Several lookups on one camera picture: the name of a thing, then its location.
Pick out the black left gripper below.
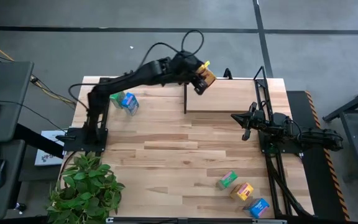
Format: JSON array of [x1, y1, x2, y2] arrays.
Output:
[[166, 58, 210, 96]]

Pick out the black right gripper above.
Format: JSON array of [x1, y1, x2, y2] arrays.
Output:
[[231, 101, 267, 141]]

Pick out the green Apple Jacks cereal box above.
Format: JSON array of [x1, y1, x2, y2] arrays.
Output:
[[215, 170, 239, 190], [109, 91, 126, 110]]

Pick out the blue Rice Krispies cereal box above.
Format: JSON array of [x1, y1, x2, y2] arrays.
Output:
[[121, 92, 140, 116], [242, 198, 270, 219]]

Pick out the black mat with hazard stripes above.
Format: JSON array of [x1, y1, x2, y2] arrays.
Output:
[[286, 90, 351, 222]]

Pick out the dark metal cart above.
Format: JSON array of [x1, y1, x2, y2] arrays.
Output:
[[323, 81, 358, 183]]

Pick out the green leafy plant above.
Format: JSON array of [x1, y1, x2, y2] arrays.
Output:
[[47, 151, 126, 224]]

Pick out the white paper booklet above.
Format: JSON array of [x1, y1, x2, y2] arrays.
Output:
[[34, 129, 67, 167]]

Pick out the wooden shelf with black frame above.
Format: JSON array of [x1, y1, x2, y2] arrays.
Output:
[[183, 65, 275, 114]]

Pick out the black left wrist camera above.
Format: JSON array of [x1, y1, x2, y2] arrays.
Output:
[[175, 50, 197, 65]]

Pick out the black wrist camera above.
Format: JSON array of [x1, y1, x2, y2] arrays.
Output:
[[272, 111, 289, 127], [175, 50, 197, 65]]

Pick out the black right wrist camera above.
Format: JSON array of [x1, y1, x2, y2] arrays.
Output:
[[272, 111, 289, 127]]

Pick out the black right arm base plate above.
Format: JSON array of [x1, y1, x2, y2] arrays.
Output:
[[258, 129, 304, 155]]

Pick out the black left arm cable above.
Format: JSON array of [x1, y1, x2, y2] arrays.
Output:
[[137, 29, 205, 72]]

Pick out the black rig frame struts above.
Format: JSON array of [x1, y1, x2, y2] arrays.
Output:
[[253, 65, 315, 218]]

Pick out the black rig frame rail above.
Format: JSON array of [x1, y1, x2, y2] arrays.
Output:
[[97, 77, 111, 131]]

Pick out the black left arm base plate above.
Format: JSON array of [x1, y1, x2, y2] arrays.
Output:
[[56, 126, 109, 153]]

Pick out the black keyboard cable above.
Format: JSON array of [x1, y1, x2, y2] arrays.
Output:
[[0, 100, 68, 133]]

